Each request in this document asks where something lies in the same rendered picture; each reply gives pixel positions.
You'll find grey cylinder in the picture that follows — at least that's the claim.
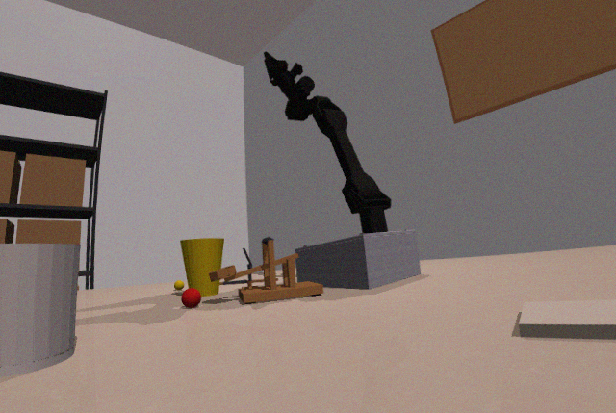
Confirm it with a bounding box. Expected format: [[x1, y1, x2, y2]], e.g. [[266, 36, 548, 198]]
[[0, 243, 81, 377]]

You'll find yellow tapered cup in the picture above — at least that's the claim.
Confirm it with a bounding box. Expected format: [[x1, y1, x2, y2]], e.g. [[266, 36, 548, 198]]
[[180, 238, 224, 297]]

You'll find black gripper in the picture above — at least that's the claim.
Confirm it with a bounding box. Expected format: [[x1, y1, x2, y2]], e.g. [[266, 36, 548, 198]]
[[264, 51, 295, 94]]

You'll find red ball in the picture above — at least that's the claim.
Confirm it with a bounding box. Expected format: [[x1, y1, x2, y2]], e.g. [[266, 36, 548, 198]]
[[182, 288, 201, 308]]

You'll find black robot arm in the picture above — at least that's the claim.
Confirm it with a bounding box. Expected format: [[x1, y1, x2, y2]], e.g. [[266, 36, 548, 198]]
[[285, 76, 391, 234]]

